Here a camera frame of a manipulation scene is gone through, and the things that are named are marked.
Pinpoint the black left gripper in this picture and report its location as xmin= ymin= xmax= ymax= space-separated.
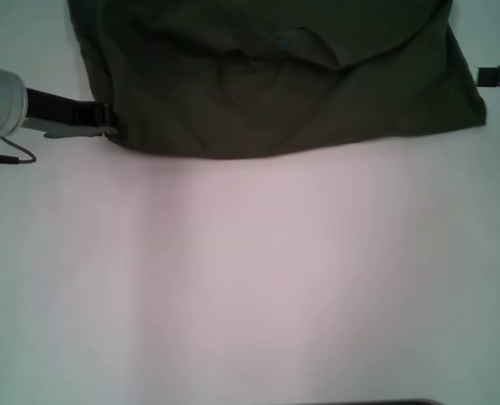
xmin=23 ymin=86 xmax=121 ymax=140

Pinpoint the dark green printed T-shirt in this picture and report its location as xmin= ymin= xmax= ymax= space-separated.
xmin=66 ymin=0 xmax=487 ymax=162

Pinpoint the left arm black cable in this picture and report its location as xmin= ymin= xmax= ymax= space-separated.
xmin=0 ymin=136 xmax=38 ymax=166

